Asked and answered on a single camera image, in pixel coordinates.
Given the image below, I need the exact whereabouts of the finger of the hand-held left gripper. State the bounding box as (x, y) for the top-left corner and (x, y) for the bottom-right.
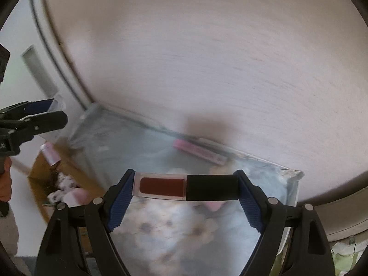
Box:
(0, 99), (56, 116)
(0, 110), (68, 150)

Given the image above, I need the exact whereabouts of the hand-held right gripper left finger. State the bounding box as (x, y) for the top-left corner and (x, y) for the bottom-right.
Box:
(36, 170), (135, 276)

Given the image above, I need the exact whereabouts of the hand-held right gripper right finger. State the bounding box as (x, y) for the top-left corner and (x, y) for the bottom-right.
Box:
(233, 170), (335, 276)

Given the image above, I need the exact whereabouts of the dark red lip gloss tube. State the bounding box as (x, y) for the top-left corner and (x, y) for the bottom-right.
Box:
(133, 172), (239, 202)

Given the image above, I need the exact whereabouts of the cardboard box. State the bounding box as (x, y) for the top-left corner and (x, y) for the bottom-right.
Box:
(27, 141), (108, 227)

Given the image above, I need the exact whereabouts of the clear plastic storage bin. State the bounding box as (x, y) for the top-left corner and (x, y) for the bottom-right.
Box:
(69, 103), (305, 276)

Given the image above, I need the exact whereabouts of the white black fluffy plush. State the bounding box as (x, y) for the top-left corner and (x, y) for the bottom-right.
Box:
(47, 178), (77, 206)

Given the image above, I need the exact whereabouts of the person's left forearm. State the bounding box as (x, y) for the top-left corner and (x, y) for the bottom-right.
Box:
(0, 207), (20, 258)

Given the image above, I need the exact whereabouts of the person's left hand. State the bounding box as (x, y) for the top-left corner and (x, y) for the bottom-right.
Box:
(0, 159), (12, 202)

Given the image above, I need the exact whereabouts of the pink striped pouch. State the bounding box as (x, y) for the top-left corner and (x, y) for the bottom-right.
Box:
(40, 142), (61, 167)

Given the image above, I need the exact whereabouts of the white wardrobe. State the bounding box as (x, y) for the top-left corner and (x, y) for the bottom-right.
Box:
(0, 0), (95, 156)

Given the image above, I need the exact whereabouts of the pink lip gloss tube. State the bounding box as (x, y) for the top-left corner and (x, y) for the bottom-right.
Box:
(172, 139), (227, 166)

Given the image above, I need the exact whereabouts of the green floral cloth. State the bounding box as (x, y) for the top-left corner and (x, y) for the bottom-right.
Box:
(331, 234), (364, 276)

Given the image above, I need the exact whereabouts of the grey recessed door handle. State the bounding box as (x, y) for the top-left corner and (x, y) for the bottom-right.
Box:
(21, 45), (58, 98)

